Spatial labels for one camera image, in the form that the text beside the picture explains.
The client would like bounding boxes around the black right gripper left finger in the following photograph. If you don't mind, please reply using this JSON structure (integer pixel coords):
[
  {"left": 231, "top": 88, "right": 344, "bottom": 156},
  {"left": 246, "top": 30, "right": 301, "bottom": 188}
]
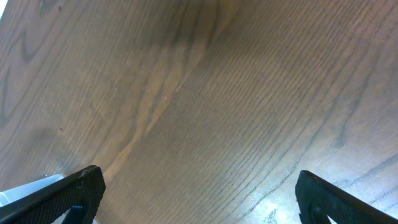
[{"left": 1, "top": 165, "right": 106, "bottom": 224}]

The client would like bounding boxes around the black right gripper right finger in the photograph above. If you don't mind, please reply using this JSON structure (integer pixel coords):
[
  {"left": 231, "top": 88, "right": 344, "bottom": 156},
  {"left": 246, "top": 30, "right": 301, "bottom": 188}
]
[{"left": 295, "top": 170, "right": 397, "bottom": 224}]

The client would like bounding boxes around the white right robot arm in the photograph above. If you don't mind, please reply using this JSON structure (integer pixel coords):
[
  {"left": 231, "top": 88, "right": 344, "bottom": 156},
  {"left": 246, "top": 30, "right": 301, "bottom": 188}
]
[{"left": 1, "top": 165, "right": 397, "bottom": 224}]

